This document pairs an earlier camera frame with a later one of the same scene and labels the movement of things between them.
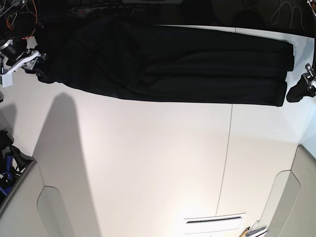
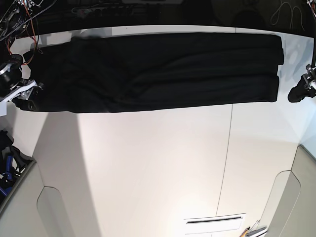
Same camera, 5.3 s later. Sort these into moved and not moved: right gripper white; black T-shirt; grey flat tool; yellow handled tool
Moved: black T-shirt
Not moved: yellow handled tool; grey flat tool; right gripper white
